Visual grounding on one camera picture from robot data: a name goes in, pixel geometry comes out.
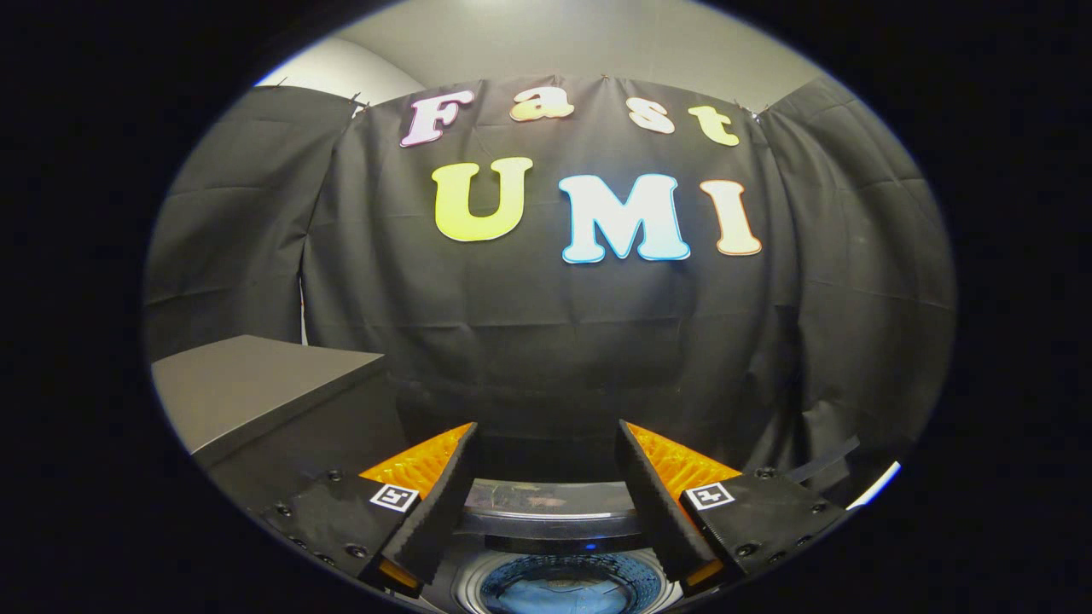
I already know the light blue polo shirt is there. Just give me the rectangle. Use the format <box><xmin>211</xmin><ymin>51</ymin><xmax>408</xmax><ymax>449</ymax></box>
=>
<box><xmin>482</xmin><ymin>576</ymin><xmax>659</xmax><ymax>614</ymax></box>

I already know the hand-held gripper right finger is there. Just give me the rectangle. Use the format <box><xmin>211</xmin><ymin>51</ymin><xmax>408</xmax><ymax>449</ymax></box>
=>
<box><xmin>615</xmin><ymin>420</ymin><xmax>845</xmax><ymax>598</ymax></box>

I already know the dark grey washing machine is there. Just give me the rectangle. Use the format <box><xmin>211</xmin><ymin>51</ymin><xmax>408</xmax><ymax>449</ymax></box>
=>
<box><xmin>418</xmin><ymin>478</ymin><xmax>692</xmax><ymax>614</ymax></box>

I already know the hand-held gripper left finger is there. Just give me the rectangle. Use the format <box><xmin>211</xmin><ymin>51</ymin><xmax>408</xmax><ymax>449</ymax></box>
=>
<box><xmin>260</xmin><ymin>422</ymin><xmax>480</xmax><ymax>598</ymax></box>

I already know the dark topped grey cabinet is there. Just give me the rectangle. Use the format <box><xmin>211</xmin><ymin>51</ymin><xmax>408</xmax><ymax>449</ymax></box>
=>
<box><xmin>152</xmin><ymin>334</ymin><xmax>410</xmax><ymax>513</ymax></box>

